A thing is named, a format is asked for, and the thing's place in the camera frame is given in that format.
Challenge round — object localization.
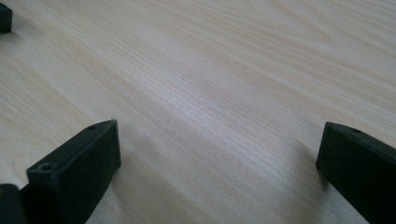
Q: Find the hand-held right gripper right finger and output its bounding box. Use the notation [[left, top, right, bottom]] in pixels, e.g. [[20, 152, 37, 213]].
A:
[[315, 121, 396, 224]]

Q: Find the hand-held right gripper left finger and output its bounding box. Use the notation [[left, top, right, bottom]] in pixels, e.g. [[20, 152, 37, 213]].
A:
[[20, 119, 122, 224]]

